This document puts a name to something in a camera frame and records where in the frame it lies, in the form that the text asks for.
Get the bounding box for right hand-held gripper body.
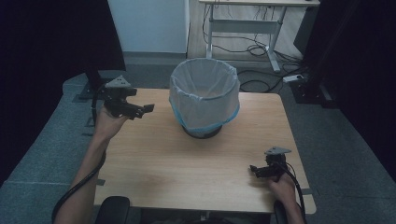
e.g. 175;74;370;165
263;146;292;183

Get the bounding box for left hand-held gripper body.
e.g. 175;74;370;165
102;75;138;119

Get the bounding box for trash bin with white liner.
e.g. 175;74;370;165
168;57;241;133

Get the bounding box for black trash bin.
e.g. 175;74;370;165
181;124;224;140

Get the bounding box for person's right hand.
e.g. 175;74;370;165
267;173;297;205

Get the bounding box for person's left hand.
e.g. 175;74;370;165
93;105;130;142

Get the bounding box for black chair armrest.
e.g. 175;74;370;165
94;195;131;224
273;199;290;224

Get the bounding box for white partition panel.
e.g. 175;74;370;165
106;0;191;54

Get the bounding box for white power strip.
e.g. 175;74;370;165
282;74;304;84

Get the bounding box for dark curtain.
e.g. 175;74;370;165
293;0;396;185
0;0;127;188

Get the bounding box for white metal-framed desk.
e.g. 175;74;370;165
198;0;321;74

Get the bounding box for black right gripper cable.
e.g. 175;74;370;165
278;161;307;224

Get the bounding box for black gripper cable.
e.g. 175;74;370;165
278;161;307;224
50;83;108;223

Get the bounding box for black stand with base plate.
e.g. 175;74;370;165
78;68;120;101
289;0;339;110

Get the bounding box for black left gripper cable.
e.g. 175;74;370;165
50;83;108;223

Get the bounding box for black looped floor cable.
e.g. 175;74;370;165
236;66;307;94

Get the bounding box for black cables under desk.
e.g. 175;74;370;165
201;4;307;68

